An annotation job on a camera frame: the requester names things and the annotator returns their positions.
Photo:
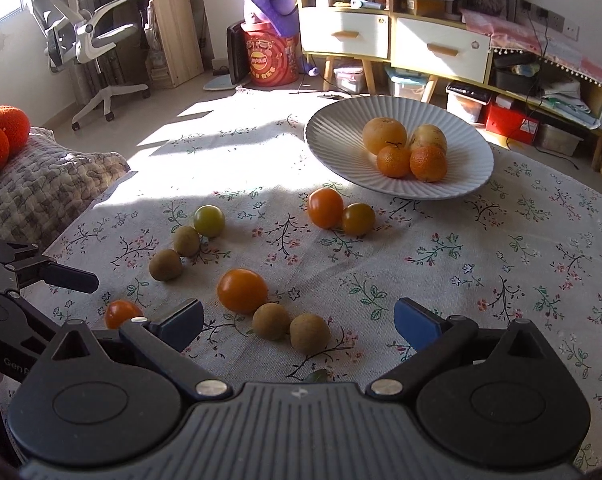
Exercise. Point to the knitted grey blanket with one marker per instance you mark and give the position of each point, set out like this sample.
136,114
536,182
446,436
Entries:
46,186

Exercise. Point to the smooth orange tomato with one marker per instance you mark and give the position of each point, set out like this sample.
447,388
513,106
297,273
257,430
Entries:
324,208

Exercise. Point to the long low sideboard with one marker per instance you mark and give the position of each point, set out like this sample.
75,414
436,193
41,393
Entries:
547,88

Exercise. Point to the red round bucket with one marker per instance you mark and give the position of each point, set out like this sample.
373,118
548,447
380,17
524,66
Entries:
272,58

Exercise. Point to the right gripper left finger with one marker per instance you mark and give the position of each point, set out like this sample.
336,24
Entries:
160,342

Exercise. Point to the red storage box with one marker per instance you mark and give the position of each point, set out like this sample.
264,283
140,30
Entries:
511,123

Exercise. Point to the brown kiwi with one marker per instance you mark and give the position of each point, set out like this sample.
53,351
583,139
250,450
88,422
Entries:
186,241
309,333
165,266
271,321

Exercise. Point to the black flat heater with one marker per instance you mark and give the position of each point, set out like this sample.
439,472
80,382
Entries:
237,53

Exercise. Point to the wooden desk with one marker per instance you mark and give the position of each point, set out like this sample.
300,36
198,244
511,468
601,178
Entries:
174,55

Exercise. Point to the wooden shelf cabinet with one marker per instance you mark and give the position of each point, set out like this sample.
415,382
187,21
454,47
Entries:
425,36

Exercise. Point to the small orange tomato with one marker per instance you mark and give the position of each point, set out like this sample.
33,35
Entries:
120,311

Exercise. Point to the dark orange-green tomato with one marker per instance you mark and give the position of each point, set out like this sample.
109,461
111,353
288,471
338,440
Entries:
358,219

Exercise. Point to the orange mandarin with stem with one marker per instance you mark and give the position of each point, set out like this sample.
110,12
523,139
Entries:
393,161

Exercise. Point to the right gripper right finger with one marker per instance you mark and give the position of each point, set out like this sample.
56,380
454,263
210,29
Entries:
439,344

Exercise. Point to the rough orange mandarin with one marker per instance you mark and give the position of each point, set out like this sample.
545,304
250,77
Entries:
428,163

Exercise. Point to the clear plastic storage box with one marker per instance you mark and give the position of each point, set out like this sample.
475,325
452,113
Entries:
350,79

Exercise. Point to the green tomato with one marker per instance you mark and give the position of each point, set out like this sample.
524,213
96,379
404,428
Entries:
209,221

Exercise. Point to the wall power sockets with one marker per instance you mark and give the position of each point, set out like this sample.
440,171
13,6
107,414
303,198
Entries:
549,19

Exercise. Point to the pink cloth runner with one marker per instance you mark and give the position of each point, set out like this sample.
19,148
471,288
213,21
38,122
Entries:
512,36

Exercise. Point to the yellow striped melon fruit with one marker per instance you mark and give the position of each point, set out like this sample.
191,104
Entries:
427,134

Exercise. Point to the white ribbed plate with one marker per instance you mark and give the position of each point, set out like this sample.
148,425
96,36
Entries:
334,136

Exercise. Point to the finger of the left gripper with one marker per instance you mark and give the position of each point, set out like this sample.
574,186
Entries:
47,270

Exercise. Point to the white office chair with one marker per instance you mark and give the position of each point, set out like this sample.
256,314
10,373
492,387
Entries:
72,36

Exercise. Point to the floral tablecloth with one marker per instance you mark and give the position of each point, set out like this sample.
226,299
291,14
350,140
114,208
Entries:
528,244

